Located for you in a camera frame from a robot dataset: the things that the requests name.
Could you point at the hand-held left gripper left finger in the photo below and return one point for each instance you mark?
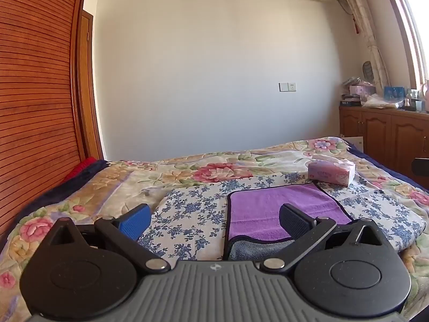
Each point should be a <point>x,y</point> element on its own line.
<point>135,222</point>

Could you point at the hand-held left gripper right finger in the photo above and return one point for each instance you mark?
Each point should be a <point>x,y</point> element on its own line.
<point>292,223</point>

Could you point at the purple towel with grey underside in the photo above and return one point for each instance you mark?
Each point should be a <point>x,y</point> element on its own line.
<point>268,208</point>

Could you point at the pink floral blanket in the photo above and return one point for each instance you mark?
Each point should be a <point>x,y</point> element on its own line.
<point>110,187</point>

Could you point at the blue floral white cloth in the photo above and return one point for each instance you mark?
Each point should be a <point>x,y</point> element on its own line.
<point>194,214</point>

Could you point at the pink tissue box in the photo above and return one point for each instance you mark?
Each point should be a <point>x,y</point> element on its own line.
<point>331,172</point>

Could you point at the dark blue cloth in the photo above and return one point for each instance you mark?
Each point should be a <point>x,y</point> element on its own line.
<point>77,179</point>

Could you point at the red cloth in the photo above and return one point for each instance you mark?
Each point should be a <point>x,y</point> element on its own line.
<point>78,169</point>

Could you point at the white board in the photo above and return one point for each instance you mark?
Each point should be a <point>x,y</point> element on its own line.
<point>355,143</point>

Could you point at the wooden cabinet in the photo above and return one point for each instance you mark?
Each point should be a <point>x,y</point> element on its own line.
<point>382,134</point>

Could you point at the stack of dark books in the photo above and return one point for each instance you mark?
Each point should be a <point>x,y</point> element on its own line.
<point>350,101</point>

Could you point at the black object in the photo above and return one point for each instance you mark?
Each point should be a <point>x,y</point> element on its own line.
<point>421,166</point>

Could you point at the clear plastic bag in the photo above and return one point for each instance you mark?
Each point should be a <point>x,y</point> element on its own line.
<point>377,101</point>

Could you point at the slatted wooden wardrobe door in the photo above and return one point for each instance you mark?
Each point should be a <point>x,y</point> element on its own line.
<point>33,100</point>

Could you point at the blue box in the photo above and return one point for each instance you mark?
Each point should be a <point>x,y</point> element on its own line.
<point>394,92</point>

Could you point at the grey oval fan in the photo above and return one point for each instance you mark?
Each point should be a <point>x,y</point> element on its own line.
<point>368,70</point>

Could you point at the pale patterned curtain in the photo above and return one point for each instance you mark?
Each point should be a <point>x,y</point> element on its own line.
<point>365,26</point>

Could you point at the red tassel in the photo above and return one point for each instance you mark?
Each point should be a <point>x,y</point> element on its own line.
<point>358,23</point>

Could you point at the window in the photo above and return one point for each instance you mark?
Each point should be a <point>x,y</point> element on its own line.
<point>414,23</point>

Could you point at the white wall socket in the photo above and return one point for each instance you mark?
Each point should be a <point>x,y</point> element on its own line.
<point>288,87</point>

